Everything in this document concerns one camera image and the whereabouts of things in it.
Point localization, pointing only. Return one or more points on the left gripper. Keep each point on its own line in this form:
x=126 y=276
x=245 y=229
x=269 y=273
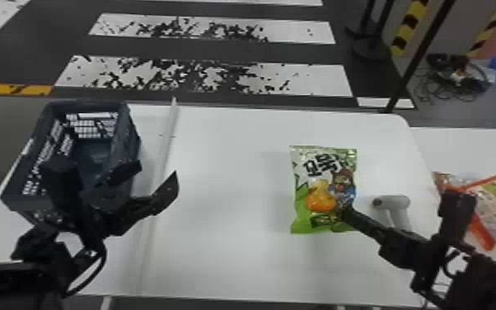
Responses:
x=105 y=212

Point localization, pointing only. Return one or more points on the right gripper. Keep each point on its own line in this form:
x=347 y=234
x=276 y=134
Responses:
x=408 y=251

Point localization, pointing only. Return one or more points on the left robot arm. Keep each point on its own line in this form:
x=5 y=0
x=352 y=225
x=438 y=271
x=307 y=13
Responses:
x=23 y=277

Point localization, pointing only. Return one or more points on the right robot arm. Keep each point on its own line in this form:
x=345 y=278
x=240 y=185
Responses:
x=481 y=281

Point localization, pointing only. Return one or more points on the hand scanner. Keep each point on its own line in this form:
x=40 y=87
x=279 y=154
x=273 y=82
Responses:
x=393 y=203

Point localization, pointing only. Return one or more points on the green snack packet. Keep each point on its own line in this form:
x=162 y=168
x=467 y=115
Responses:
x=321 y=182

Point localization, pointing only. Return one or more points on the black basket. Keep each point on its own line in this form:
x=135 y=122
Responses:
x=92 y=147

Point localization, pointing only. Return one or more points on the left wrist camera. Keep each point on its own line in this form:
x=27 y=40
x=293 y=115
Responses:
x=60 y=182

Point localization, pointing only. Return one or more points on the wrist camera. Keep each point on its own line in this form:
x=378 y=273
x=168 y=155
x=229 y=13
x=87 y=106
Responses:
x=60 y=182
x=455 y=216

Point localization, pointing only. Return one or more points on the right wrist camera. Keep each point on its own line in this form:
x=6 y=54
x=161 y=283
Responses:
x=455 y=216

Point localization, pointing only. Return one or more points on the black post on round foot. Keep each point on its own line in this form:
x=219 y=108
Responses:
x=367 y=39

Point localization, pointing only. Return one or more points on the yellow black striped post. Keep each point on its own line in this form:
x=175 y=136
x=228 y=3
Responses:
x=408 y=26
x=488 y=30

